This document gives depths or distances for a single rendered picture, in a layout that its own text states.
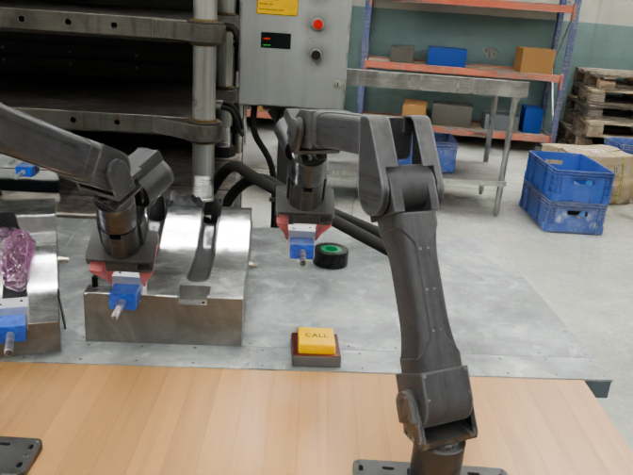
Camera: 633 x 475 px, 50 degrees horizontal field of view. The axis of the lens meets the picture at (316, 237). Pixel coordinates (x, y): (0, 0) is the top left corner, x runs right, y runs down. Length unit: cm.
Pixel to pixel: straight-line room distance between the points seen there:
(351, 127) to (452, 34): 678
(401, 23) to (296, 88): 579
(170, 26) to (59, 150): 96
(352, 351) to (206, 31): 92
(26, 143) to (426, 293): 51
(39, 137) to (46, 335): 40
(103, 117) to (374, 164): 119
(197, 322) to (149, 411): 20
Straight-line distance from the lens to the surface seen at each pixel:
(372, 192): 84
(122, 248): 105
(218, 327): 115
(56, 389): 109
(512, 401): 112
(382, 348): 120
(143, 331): 117
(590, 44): 795
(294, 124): 105
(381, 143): 84
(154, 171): 103
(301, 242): 121
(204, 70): 178
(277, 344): 118
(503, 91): 465
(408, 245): 83
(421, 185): 85
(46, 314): 118
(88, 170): 93
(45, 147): 89
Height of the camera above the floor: 137
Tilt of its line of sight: 20 degrees down
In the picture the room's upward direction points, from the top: 4 degrees clockwise
